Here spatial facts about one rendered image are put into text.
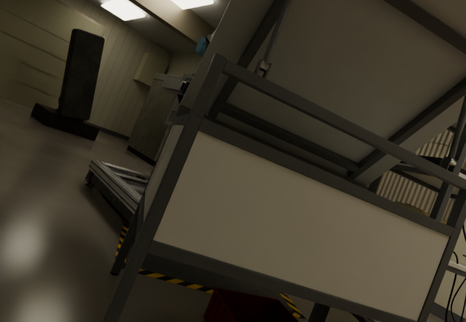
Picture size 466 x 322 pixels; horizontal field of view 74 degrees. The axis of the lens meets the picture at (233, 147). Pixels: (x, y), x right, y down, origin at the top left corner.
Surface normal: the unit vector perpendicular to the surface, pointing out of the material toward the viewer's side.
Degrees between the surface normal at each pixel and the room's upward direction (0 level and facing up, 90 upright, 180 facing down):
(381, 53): 135
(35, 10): 90
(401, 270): 90
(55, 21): 90
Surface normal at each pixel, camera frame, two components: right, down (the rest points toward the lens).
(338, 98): -0.08, 0.70
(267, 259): 0.26, 0.07
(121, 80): 0.62, 0.23
